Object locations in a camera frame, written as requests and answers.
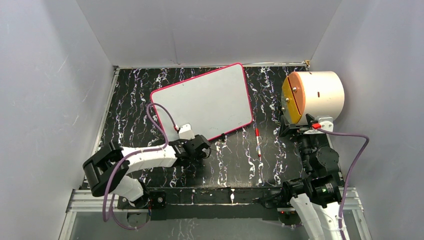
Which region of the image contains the red-capped whiteboard marker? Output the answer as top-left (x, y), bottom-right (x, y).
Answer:
top-left (255, 128), bottom-right (262, 158)

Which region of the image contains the pink-framed whiteboard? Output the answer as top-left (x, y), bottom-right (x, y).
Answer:
top-left (150, 63), bottom-right (253, 141)

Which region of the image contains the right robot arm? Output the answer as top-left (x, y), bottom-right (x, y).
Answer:
top-left (279, 114), bottom-right (350, 240)

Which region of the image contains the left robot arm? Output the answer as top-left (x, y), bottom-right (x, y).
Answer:
top-left (82, 134), bottom-right (211, 208)

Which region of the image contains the white cylindrical drum device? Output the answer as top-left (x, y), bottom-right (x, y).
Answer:
top-left (281, 71), bottom-right (345, 125)

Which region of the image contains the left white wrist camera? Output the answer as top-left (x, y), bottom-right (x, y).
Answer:
top-left (174, 123), bottom-right (195, 140)

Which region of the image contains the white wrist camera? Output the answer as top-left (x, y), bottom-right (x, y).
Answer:
top-left (174, 123), bottom-right (195, 140)
top-left (304, 116), bottom-right (334, 135)

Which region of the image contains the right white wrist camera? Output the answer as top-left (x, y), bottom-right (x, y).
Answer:
top-left (304, 116), bottom-right (334, 135)

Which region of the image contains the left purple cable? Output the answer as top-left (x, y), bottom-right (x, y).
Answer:
top-left (101, 102), bottom-right (180, 231)

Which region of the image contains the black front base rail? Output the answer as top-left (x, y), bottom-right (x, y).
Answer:
top-left (149, 187), bottom-right (295, 221)

